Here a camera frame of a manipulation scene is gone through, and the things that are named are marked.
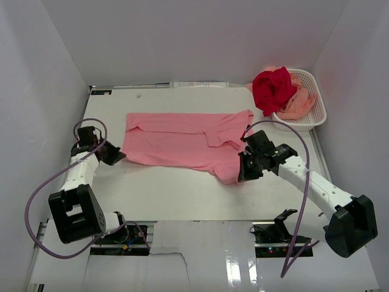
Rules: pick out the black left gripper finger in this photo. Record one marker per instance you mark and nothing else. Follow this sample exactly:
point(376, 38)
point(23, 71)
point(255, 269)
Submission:
point(111, 148)
point(114, 157)

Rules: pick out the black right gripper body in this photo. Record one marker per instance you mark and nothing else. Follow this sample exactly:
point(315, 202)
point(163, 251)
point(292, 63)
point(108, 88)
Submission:
point(254, 164)

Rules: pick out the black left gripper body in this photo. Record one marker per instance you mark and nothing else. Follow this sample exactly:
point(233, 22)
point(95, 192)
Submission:
point(106, 151)

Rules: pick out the pink t-shirt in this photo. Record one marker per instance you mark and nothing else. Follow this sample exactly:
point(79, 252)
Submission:
point(203, 142)

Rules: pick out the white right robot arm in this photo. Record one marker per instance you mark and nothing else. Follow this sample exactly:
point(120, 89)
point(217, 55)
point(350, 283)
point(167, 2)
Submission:
point(351, 219)

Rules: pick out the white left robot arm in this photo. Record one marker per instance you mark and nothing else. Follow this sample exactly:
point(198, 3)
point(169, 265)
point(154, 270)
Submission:
point(75, 210)

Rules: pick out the red t-shirt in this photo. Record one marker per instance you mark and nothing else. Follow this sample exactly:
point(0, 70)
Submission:
point(272, 90)

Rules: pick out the peach orange t-shirt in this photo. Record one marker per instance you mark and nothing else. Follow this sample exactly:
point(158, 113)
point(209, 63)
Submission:
point(277, 90)

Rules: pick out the white plastic laundry basket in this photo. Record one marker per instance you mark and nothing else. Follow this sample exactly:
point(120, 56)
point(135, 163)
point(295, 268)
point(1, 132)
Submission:
point(305, 110)

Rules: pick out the white paper label sheet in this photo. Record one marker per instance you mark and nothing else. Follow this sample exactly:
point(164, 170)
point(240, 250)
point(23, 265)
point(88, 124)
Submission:
point(199, 85)

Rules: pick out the white cardboard front cover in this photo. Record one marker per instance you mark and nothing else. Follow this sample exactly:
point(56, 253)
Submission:
point(204, 256)

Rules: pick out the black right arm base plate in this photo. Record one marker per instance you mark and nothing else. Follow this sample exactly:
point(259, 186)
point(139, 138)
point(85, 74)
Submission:
point(275, 232)

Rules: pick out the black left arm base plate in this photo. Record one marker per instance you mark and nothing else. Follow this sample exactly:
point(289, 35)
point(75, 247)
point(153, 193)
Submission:
point(129, 235)

